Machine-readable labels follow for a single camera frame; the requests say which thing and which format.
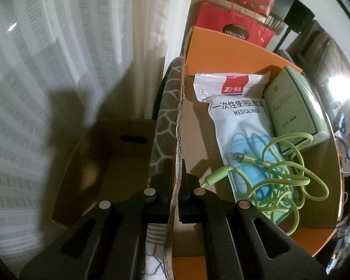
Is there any medical mask pack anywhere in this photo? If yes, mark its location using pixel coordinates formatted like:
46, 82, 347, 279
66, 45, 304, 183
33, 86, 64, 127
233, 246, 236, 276
193, 73, 293, 224

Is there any green charging cable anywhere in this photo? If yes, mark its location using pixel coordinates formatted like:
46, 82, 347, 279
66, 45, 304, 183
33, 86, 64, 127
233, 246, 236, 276
199, 132, 330, 236

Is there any green tissue pack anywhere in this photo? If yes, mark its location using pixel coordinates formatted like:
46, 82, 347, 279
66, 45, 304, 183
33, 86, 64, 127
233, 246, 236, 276
264, 66, 330, 150

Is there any orange cardboard box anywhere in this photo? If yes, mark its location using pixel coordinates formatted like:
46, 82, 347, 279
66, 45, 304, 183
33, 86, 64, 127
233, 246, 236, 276
171, 27, 344, 279

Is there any grey white patterned blanket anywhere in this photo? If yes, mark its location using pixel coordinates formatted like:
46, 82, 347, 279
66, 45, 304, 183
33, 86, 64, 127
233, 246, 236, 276
141, 57, 184, 279

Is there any bright lamp box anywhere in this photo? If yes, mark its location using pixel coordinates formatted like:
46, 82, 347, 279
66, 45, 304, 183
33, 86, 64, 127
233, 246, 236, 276
321, 75, 350, 104

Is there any white curtain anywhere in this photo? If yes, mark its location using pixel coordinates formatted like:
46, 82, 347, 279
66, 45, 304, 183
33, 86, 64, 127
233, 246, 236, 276
0, 0, 191, 273

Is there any brown sofa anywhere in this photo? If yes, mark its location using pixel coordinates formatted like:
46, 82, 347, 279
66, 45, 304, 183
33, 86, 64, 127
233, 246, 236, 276
291, 20, 350, 117

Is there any red collection gift bag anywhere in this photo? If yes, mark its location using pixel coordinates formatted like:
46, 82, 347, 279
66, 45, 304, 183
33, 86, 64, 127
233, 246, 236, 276
195, 0, 275, 48

